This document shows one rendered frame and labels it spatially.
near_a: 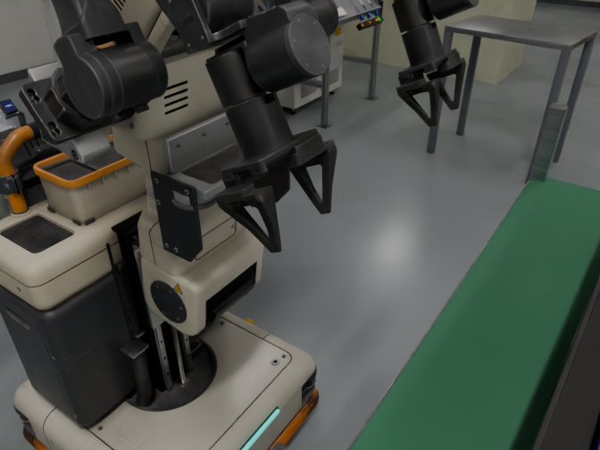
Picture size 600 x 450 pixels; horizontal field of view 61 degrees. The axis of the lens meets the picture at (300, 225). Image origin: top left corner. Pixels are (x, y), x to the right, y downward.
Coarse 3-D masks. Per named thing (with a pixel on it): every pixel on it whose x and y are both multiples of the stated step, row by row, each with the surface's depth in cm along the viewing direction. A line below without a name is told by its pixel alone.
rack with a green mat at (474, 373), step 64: (576, 192) 98; (512, 256) 80; (576, 256) 80; (448, 320) 68; (512, 320) 68; (576, 320) 68; (448, 384) 59; (512, 384) 59; (384, 448) 52; (448, 448) 52; (512, 448) 52
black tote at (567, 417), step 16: (592, 304) 54; (592, 320) 67; (576, 336) 51; (592, 336) 64; (576, 352) 49; (592, 352) 62; (576, 368) 60; (592, 368) 60; (560, 384) 46; (576, 384) 58; (592, 384) 58; (560, 400) 56; (576, 400) 56; (592, 400) 56; (544, 416) 43; (560, 416) 54; (576, 416) 54; (592, 416) 54; (544, 432) 41; (560, 432) 53; (576, 432) 53; (592, 432) 53; (544, 448) 51; (560, 448) 51; (576, 448) 51; (592, 448) 51
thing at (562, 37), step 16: (480, 16) 317; (448, 32) 295; (464, 32) 289; (480, 32) 283; (496, 32) 280; (512, 32) 280; (528, 32) 280; (544, 32) 280; (560, 32) 280; (576, 32) 280; (592, 32) 280; (448, 48) 300; (560, 48) 259; (592, 48) 288; (560, 64) 262; (560, 80) 266; (576, 80) 298; (464, 96) 348; (576, 96) 301; (464, 112) 353; (432, 128) 328; (432, 144) 333; (560, 144) 318; (528, 176) 298
